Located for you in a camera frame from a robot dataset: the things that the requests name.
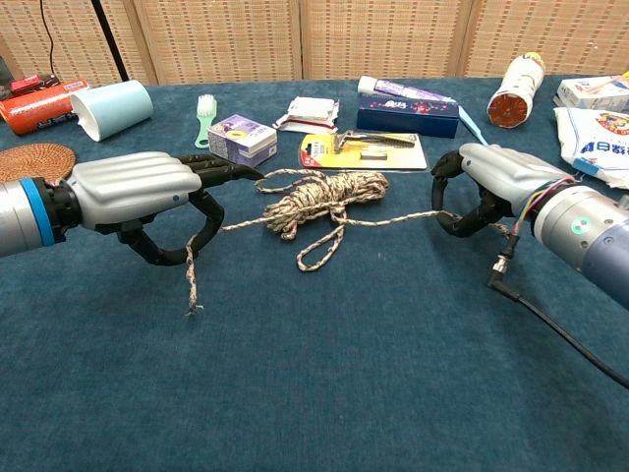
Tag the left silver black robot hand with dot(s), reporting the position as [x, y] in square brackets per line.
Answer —
[132, 189]

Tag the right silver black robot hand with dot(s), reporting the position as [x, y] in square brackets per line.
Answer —
[506, 174]

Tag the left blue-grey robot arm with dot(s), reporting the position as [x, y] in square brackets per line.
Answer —
[24, 216]

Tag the light blue toothbrush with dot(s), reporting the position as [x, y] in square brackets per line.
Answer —
[469, 123]

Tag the small blue binder clip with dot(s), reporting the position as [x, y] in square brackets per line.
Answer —
[584, 173]

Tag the white drink bottle yellow cap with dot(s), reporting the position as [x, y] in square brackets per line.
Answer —
[516, 93]

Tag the light blue plastic cup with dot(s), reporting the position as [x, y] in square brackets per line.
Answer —
[118, 108]

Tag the white sugar bag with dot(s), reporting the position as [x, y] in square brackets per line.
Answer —
[594, 142]

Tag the green brush white bristles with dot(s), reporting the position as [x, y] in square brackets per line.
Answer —
[205, 123]

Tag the round woven rattan coaster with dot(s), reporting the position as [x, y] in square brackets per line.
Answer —
[34, 159]

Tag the white milk carton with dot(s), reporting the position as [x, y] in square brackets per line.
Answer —
[585, 96]

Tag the dark blue toothpaste box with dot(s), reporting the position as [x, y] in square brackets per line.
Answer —
[403, 120]

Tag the small purple white box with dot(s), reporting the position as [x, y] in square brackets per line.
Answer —
[241, 142]

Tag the orange-red can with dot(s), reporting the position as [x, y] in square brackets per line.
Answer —
[34, 110]

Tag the razor in blister pack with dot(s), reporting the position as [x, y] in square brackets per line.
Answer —
[373, 157]

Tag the white purple toothpaste tube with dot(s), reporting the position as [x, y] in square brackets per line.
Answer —
[393, 89]

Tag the black stand pole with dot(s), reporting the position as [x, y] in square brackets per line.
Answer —
[109, 39]

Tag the white snack packet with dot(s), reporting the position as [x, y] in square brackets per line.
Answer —
[309, 113]

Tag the bamboo folding screen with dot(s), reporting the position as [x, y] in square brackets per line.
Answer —
[344, 34]

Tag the blue felt table cover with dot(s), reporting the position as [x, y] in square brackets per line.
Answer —
[295, 369]

